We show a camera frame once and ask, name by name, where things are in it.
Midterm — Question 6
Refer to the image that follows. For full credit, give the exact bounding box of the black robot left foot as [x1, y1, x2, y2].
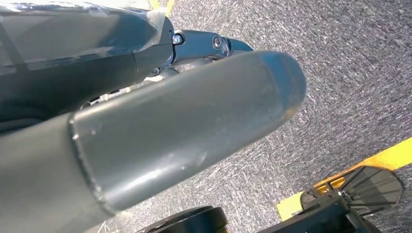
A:
[257, 165, 405, 233]

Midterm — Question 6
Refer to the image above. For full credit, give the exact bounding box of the yellow floor tape square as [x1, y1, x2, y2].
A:
[276, 137, 412, 222]

